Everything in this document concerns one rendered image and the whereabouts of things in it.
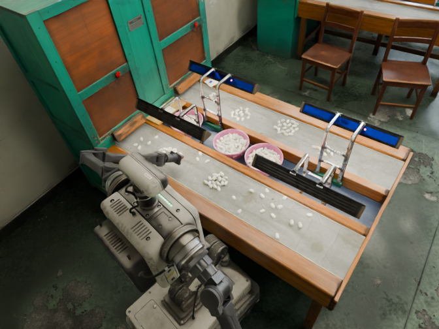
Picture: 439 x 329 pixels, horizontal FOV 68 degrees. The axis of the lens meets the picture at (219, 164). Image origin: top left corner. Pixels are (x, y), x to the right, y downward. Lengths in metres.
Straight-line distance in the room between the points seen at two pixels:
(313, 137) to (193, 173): 0.91
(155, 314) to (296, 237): 0.93
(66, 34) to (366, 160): 2.03
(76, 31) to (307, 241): 1.80
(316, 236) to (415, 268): 1.14
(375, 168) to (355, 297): 0.94
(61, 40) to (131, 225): 1.28
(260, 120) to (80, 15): 1.41
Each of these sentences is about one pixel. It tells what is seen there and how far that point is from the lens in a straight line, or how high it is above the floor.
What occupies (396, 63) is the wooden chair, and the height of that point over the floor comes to 0.46.
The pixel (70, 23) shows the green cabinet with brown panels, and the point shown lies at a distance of 2.17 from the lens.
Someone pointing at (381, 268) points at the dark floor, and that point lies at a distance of 2.84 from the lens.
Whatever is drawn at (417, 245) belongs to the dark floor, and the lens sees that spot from 3.04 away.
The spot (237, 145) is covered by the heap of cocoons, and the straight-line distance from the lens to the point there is 2.39.
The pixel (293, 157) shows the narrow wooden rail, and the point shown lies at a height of 0.73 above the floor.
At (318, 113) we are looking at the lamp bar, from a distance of 2.16.
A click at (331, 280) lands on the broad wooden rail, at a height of 0.77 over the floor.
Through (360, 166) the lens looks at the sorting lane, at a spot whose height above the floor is 0.74.
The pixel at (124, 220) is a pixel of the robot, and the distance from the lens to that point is 1.23.
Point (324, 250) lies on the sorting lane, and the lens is 1.94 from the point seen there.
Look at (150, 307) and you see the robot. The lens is 2.13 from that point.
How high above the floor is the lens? 2.43
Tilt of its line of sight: 48 degrees down
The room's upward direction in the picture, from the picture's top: 7 degrees counter-clockwise
